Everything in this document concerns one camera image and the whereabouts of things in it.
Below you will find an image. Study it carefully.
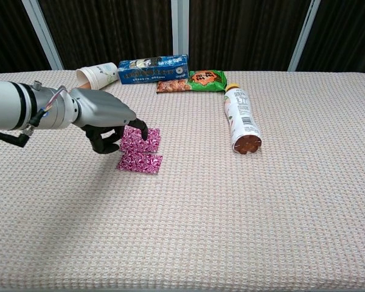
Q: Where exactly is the black pleated curtain panel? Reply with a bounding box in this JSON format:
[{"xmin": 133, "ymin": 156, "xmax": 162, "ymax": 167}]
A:
[
  {"xmin": 297, "ymin": 0, "xmax": 365, "ymax": 77},
  {"xmin": 38, "ymin": 0, "xmax": 173, "ymax": 70},
  {"xmin": 188, "ymin": 0, "xmax": 310, "ymax": 72},
  {"xmin": 0, "ymin": 0, "xmax": 51, "ymax": 78}
]

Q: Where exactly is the grey aluminium partition post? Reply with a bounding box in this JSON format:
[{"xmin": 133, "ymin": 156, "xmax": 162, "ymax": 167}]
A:
[
  {"xmin": 21, "ymin": 0, "xmax": 64, "ymax": 71},
  {"xmin": 171, "ymin": 0, "xmax": 190, "ymax": 58},
  {"xmin": 287, "ymin": 0, "xmax": 322, "ymax": 72}
]

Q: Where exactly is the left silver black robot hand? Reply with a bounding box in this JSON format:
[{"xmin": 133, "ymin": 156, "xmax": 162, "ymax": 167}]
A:
[{"xmin": 69, "ymin": 88, "xmax": 149, "ymax": 155}]

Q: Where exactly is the green snack packet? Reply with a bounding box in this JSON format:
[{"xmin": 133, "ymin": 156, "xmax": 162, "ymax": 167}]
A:
[{"xmin": 187, "ymin": 69, "xmax": 228, "ymax": 93}]

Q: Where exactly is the blue rectangular carton box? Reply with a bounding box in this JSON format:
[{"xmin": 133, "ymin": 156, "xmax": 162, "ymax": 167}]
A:
[{"xmin": 117, "ymin": 54, "xmax": 189, "ymax": 85}]

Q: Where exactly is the brown snack packet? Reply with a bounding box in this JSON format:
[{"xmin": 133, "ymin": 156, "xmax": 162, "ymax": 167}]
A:
[{"xmin": 156, "ymin": 78, "xmax": 191, "ymax": 94}]

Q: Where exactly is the white bottle orange cap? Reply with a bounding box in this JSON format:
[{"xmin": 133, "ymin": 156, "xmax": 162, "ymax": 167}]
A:
[{"xmin": 223, "ymin": 82, "xmax": 263, "ymax": 156}]

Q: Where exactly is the white paper cup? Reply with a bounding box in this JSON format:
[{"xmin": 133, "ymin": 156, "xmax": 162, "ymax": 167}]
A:
[{"xmin": 75, "ymin": 62, "xmax": 120, "ymax": 91}]

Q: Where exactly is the pink woven tablecloth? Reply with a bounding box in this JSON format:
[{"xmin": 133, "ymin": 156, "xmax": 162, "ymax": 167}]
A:
[{"xmin": 0, "ymin": 70, "xmax": 365, "ymax": 292}]

